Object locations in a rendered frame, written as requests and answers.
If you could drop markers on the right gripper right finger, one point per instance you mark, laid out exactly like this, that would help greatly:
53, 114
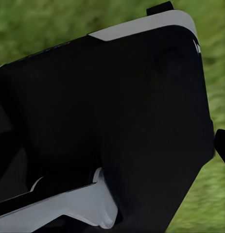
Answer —
219, 143

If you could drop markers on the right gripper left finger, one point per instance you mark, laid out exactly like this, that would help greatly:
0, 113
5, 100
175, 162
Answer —
9, 146

